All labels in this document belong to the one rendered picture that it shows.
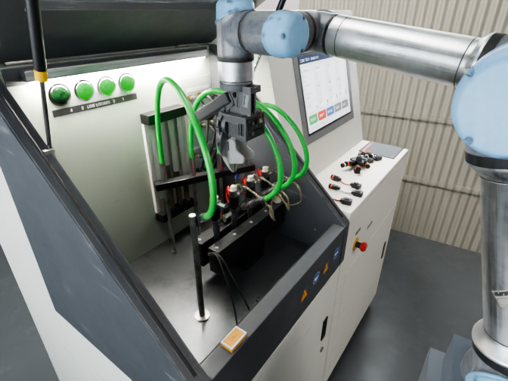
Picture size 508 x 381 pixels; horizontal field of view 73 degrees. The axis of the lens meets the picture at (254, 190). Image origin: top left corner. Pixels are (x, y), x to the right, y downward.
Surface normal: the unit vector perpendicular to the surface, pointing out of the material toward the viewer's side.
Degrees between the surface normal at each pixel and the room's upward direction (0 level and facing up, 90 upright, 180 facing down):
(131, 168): 90
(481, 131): 83
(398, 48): 85
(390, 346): 0
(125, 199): 90
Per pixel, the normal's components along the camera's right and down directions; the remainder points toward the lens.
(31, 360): 0.00, -0.88
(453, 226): -0.49, 0.41
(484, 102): -0.72, 0.21
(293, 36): 0.72, 0.33
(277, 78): 0.79, 0.06
